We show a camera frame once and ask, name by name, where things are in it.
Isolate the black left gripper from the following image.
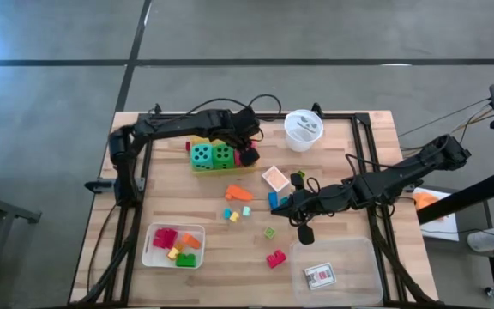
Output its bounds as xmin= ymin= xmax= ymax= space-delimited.
xmin=225 ymin=106 xmax=262 ymax=167

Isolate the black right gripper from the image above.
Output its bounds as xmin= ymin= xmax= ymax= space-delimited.
xmin=271 ymin=173 xmax=353 ymax=246

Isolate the green foam die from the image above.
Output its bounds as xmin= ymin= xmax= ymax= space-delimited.
xmin=211 ymin=143 xmax=236 ymax=170

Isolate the teal foam die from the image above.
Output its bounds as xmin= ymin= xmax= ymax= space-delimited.
xmin=190 ymin=143 xmax=214 ymax=172

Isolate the playing card box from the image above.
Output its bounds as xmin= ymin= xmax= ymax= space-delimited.
xmin=303 ymin=262 xmax=337 ymax=291

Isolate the orange wedge toy block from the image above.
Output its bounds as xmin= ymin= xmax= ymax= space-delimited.
xmin=181 ymin=233 xmax=202 ymax=250

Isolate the red large toy block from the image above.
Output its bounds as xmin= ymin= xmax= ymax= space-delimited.
xmin=152 ymin=227 xmax=169 ymax=249
xmin=163 ymin=229 xmax=178 ymax=250

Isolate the green large toy block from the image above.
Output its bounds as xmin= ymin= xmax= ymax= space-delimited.
xmin=175 ymin=252 xmax=197 ymax=269

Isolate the small tan square dish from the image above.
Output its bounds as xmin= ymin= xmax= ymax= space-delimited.
xmin=262 ymin=165 xmax=291 ymax=193

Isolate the orange curved toy block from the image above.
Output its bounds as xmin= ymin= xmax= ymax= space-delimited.
xmin=224 ymin=184 xmax=255 ymax=203

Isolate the white round cup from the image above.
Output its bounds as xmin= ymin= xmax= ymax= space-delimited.
xmin=284 ymin=109 xmax=324 ymax=153

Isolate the yellow translucent bin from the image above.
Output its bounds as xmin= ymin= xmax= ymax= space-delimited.
xmin=189 ymin=136 xmax=259 ymax=176

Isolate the red stepped toy block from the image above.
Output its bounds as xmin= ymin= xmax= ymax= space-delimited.
xmin=266 ymin=249 xmax=287 ymax=270

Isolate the clear plastic bin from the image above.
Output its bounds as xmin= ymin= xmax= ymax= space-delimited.
xmin=289 ymin=236 xmax=384 ymax=306

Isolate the orange object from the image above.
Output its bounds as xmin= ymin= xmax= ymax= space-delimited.
xmin=413 ymin=191 xmax=445 ymax=211

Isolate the white paper sheet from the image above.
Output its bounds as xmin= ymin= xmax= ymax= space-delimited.
xmin=412 ymin=186 xmax=461 ymax=242

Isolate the black slanted beam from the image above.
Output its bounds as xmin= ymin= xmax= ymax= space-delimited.
xmin=416 ymin=169 xmax=494 ymax=225

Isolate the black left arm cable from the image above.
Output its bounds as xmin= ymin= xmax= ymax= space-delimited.
xmin=185 ymin=93 xmax=283 ymax=126

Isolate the black aluminium table frame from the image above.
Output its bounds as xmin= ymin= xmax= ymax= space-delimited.
xmin=75 ymin=102 xmax=441 ymax=308

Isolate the white plastic handled bin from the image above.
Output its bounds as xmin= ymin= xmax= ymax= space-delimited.
xmin=141 ymin=222 xmax=207 ymax=270

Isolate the grey floor cable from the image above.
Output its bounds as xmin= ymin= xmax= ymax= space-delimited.
xmin=396 ymin=97 xmax=494 ymax=139

